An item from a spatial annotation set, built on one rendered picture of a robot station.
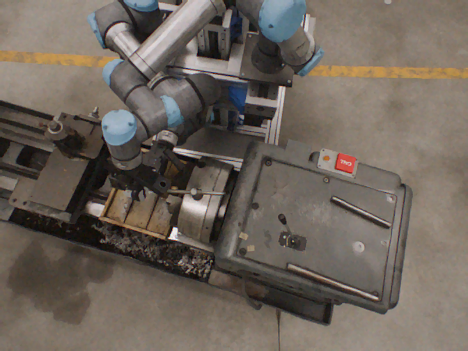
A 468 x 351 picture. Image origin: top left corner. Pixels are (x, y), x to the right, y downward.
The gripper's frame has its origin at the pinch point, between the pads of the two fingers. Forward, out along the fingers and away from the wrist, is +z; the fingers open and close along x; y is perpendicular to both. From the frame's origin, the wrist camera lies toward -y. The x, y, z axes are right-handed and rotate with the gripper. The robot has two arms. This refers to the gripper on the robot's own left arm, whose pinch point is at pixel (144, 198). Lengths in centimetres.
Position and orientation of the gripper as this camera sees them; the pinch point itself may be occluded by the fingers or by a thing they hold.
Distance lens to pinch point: 109.2
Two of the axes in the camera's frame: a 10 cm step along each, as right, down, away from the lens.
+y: -9.6, -2.8, 0.6
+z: -1.1, 5.4, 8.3
